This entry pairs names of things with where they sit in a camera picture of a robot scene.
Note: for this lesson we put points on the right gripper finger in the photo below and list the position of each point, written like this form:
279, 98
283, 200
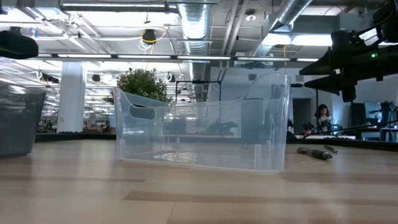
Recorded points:
342, 87
329, 63

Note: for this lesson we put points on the green pencil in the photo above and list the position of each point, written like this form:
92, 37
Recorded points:
330, 149

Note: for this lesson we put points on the person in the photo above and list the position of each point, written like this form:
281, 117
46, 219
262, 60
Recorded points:
323, 119

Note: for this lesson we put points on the desktop monitor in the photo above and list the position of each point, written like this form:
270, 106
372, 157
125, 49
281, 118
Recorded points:
373, 110

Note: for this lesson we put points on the white pillar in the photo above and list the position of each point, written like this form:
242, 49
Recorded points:
71, 96

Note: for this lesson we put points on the smoky grey plastic bin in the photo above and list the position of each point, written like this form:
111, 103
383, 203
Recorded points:
20, 121

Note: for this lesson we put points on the potted green plant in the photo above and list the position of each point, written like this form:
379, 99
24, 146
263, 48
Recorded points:
143, 84

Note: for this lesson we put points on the clear plastic bin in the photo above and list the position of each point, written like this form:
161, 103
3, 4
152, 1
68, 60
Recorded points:
202, 146

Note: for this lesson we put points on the overhead light bar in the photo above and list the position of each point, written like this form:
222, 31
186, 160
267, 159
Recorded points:
174, 57

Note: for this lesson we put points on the black table edge rail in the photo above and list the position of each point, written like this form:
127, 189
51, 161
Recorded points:
357, 142

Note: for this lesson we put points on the silver ventilation duct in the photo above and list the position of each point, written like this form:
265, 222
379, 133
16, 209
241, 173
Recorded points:
280, 21
195, 25

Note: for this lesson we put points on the black overhead camera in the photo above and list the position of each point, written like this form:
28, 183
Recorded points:
149, 35

